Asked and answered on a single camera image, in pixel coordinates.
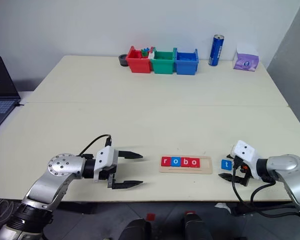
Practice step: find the red letter tile o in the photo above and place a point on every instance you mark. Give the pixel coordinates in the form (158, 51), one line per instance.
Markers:
(194, 162)

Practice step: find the white red small box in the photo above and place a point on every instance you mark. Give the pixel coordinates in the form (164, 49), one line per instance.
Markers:
(151, 53)

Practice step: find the blue letter tile t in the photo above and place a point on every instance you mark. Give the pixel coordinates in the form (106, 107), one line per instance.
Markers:
(226, 165)

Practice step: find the blue green toy bricks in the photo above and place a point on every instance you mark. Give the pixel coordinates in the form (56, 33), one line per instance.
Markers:
(145, 52)

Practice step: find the dark laptop computer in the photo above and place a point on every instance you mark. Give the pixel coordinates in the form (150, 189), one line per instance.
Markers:
(2, 85)

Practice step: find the blue letter tile o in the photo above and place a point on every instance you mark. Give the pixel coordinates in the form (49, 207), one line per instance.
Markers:
(175, 161)

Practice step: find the red letter tile r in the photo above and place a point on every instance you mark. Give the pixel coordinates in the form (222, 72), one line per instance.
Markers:
(166, 161)

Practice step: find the green plastic bin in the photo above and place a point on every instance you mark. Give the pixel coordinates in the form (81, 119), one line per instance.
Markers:
(162, 67)

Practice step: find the dark rounded shape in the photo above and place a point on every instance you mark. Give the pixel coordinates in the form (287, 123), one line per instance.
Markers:
(196, 228)
(135, 231)

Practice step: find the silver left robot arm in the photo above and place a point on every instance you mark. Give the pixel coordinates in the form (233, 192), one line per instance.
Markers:
(57, 170)

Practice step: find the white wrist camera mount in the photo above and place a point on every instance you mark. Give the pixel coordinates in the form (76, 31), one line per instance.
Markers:
(246, 152)
(103, 157)

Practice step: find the red letter tile b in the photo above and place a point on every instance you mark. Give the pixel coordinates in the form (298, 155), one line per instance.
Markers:
(186, 162)

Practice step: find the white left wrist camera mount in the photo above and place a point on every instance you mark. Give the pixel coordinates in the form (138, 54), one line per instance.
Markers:
(103, 157)

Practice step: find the white crumpled paper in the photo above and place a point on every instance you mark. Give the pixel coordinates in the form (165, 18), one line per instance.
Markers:
(222, 207)

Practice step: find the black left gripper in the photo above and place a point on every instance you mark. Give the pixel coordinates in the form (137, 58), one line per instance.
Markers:
(105, 175)

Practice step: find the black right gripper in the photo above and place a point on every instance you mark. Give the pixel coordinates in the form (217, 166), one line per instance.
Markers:
(241, 176)

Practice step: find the blue plastic bin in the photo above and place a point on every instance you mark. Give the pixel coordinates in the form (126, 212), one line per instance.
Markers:
(186, 67)

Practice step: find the red plastic bin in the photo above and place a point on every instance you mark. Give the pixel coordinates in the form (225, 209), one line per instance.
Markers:
(138, 65)

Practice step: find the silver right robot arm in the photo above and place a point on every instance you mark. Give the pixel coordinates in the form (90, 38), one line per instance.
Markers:
(287, 170)

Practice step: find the tall blue drink can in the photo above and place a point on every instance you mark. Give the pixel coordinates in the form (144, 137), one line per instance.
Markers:
(215, 51)

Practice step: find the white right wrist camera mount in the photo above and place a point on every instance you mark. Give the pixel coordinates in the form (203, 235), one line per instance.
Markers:
(246, 152)

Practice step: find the wooden letter tray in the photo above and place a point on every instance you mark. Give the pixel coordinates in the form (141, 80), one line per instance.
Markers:
(205, 166)

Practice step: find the dark grey round holder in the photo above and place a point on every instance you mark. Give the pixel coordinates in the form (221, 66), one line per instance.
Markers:
(123, 60)

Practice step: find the purple tissue pack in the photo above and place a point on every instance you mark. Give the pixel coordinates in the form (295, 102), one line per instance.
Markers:
(246, 63)

